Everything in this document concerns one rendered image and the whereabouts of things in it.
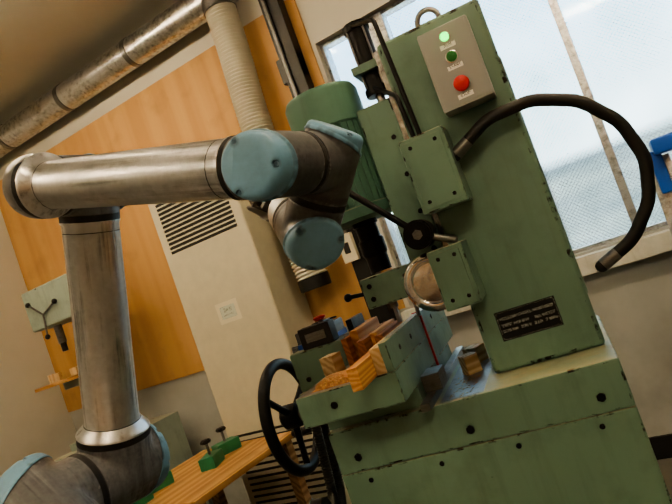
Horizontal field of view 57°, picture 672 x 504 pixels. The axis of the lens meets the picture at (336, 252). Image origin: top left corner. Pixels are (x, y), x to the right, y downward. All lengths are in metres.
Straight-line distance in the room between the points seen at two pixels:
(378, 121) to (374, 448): 0.68
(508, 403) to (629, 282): 1.52
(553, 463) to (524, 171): 0.55
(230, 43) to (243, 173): 2.31
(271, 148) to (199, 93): 2.59
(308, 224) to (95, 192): 0.34
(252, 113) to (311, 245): 2.07
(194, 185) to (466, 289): 0.57
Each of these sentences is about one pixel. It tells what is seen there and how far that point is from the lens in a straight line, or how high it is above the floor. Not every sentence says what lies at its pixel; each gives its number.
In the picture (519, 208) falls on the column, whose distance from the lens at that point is 1.27.
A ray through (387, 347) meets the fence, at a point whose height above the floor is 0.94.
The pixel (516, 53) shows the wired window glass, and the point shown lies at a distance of 2.79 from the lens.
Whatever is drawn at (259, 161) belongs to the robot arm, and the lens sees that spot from 0.79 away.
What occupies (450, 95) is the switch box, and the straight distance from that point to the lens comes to 1.24.
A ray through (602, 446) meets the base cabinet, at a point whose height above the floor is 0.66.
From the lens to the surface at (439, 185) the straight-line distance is 1.20.
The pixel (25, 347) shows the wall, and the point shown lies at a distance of 4.32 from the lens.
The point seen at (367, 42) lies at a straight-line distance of 1.46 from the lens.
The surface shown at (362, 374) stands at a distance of 1.09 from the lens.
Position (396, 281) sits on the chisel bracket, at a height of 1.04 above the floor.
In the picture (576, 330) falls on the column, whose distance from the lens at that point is 1.29.
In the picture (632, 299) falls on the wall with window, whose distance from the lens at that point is 2.68.
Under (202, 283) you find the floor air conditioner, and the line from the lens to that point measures 3.03.
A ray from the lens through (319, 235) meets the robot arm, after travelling 0.92.
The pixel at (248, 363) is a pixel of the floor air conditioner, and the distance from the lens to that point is 2.97.
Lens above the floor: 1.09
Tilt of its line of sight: 2 degrees up
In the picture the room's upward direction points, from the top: 20 degrees counter-clockwise
